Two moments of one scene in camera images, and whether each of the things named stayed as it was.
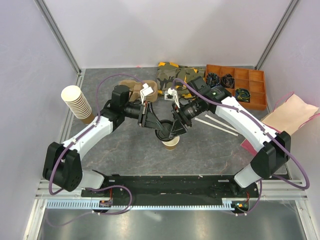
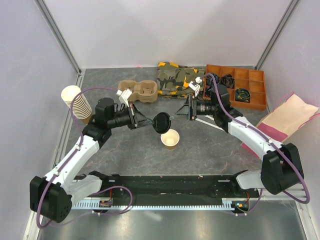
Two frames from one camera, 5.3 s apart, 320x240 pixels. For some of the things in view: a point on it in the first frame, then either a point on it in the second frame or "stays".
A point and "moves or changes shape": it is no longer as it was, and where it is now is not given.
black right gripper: [178, 127] to [188, 111]
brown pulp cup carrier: [136, 87] stays
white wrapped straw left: [215, 126] stays
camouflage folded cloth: [167, 71] stays
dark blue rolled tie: [212, 79] stays
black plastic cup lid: [164, 134] moves or changes shape
